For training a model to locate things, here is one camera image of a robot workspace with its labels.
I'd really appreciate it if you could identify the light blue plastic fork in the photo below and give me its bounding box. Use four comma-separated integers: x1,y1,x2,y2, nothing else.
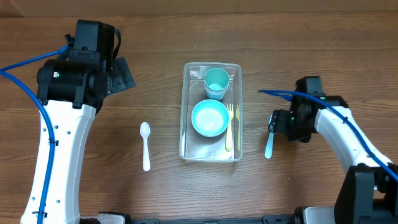
264,132,274,159

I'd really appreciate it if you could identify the yellow plastic fork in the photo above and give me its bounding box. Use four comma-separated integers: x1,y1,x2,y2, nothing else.
225,103,234,152

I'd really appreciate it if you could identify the light blue bowl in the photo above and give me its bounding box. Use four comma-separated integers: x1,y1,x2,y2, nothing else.
191,99,230,138

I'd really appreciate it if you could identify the white plastic spoon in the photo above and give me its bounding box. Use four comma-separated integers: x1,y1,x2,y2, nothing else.
140,122,150,172

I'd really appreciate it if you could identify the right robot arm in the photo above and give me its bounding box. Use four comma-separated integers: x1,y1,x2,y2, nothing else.
264,76,397,223

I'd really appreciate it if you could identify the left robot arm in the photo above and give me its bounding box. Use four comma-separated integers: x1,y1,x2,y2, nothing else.
21,20,136,223

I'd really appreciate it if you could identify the clear plastic container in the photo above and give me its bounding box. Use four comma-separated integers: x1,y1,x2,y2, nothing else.
179,62,243,162

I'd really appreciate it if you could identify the light blue lower cup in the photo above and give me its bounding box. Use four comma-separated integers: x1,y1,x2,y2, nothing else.
204,83,229,101

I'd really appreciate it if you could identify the teal top cup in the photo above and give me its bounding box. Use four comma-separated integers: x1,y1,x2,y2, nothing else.
205,67,229,92

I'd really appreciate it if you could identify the right blue cable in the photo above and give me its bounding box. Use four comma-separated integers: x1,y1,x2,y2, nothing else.
257,89,398,183

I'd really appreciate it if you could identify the blue cable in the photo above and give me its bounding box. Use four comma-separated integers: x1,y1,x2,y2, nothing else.
0,45,70,224
257,89,398,183

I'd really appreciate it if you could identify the left blue cable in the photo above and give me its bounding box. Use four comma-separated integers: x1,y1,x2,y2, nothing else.
0,45,70,224

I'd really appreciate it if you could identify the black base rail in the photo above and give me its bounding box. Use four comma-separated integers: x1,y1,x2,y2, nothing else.
78,212,302,224

